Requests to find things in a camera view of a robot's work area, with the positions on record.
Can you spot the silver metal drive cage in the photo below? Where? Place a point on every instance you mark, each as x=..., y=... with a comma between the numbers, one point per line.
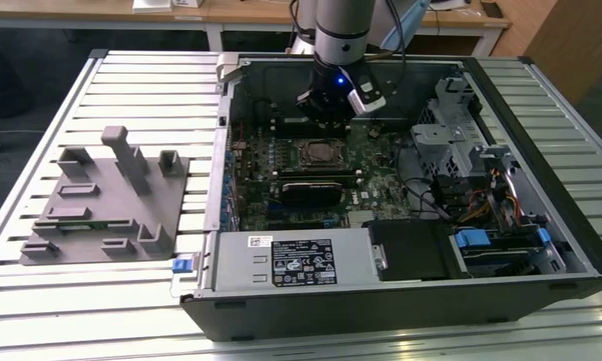
x=431, y=139

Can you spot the blue case latch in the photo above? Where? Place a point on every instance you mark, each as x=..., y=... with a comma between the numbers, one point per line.
x=181, y=264

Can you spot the black RAM slot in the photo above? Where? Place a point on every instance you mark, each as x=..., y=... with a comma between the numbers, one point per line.
x=316, y=176
x=316, y=172
x=283, y=131
x=283, y=122

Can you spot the grey case latch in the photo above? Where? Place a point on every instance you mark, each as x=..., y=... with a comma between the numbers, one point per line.
x=227, y=64

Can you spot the wooden desk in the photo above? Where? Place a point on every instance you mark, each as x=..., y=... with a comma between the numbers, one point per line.
x=80, y=13

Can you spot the silver chipset heatsink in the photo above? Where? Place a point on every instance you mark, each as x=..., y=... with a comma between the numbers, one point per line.
x=360, y=218

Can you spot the green RAM stick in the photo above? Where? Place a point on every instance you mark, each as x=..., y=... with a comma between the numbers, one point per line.
x=97, y=225

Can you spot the round coin cell battery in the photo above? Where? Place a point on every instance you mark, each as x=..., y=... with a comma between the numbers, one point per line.
x=375, y=132

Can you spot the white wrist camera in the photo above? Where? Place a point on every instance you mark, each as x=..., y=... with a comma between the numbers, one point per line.
x=366, y=96

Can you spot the grey parts rack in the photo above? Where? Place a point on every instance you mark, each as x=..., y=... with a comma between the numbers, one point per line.
x=115, y=210

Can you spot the wooden cabinet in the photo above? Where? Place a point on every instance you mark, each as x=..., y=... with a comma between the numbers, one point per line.
x=572, y=45

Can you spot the grey power supply unit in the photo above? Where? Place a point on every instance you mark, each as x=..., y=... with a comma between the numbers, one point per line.
x=240, y=259

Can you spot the CPU socket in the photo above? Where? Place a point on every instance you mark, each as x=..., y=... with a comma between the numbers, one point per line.
x=323, y=165

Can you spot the green motherboard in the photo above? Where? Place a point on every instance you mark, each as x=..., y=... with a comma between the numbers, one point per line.
x=380, y=180

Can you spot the small black desk item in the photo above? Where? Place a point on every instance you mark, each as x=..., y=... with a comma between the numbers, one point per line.
x=491, y=9

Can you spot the hard disk in blue carrier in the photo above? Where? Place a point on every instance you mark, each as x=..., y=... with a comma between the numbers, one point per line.
x=469, y=238

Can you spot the black PC case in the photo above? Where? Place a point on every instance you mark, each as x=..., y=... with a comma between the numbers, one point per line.
x=331, y=312

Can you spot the white box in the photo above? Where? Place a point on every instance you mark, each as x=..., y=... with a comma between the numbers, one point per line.
x=187, y=3
x=152, y=6

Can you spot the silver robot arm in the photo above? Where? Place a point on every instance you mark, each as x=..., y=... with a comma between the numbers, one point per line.
x=340, y=37

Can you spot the black graphics card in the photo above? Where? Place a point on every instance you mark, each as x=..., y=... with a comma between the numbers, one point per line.
x=311, y=193

